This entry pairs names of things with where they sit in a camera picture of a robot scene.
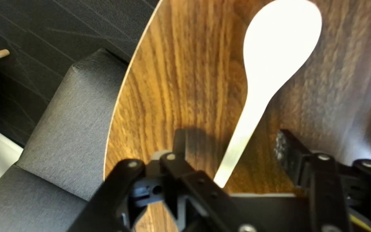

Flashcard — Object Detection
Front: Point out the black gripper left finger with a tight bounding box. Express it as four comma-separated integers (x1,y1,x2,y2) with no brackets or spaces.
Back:
67,151,258,232

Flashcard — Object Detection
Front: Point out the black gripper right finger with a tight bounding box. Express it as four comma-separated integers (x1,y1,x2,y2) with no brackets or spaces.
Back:
275,128,371,232

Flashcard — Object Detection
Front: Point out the white plastic spoon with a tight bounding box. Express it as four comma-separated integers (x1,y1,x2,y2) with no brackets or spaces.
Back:
213,0,325,190

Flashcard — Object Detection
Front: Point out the dark grey sofa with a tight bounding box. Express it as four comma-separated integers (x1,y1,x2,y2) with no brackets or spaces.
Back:
0,46,129,232

